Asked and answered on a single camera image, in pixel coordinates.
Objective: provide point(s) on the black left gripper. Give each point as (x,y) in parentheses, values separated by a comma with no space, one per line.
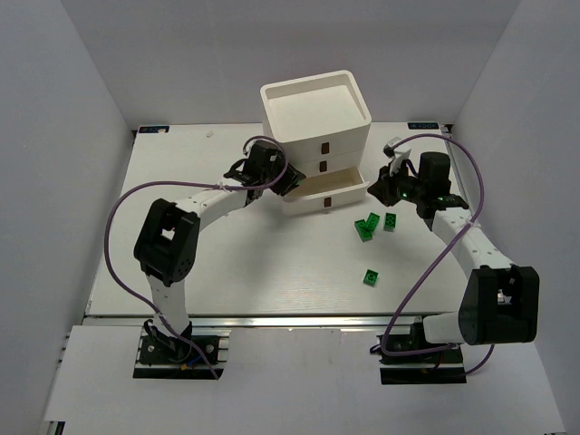
(286,179)

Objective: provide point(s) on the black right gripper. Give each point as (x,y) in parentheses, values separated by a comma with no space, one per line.
(386,189)

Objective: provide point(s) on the green long lego brick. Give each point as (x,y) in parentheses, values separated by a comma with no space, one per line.
(372,222)

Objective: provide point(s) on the white bottom drawer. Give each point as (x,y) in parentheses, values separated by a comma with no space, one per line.
(332,190)

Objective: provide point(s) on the white three-drawer storage box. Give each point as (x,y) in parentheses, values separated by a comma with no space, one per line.
(321,121)

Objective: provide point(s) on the green square lego brick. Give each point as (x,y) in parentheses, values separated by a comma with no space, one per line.
(370,277)

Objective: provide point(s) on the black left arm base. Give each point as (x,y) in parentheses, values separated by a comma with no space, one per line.
(163,357)

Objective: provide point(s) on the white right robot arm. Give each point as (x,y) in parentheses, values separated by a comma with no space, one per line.
(500,303)

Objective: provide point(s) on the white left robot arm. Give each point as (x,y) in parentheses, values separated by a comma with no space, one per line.
(167,244)

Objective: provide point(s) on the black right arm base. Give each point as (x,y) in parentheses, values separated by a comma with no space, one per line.
(425,369)

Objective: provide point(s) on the blue right corner label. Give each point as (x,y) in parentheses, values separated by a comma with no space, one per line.
(423,125)

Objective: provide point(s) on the blue corner label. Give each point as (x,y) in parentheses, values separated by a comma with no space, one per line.
(153,129)
(423,125)

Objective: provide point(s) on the blue left corner label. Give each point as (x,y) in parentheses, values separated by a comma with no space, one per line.
(153,129)

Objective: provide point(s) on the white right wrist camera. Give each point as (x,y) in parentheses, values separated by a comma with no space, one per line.
(398,151)

